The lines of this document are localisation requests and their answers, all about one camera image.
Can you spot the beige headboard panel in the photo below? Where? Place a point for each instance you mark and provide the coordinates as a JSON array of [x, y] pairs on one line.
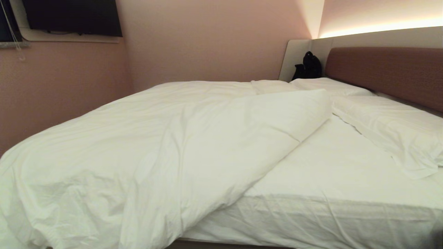
[[304, 52]]

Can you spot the brown padded headboard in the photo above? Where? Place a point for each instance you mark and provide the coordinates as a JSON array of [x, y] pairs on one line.
[[391, 72]]

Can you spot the white duvet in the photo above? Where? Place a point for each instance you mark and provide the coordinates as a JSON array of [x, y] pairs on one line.
[[138, 145]]

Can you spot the large white pillow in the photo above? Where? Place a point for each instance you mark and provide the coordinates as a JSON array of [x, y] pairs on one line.
[[398, 128]]

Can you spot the black wall television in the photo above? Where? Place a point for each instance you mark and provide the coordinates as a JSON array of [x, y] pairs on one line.
[[72, 17]]

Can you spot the black bag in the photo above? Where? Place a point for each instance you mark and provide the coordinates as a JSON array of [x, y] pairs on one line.
[[309, 66]]

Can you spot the white bed sheet mattress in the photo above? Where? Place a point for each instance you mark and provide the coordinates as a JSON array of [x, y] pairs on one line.
[[339, 180]]

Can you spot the flat white pillow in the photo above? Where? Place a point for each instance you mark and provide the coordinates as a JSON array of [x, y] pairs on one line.
[[332, 86]]

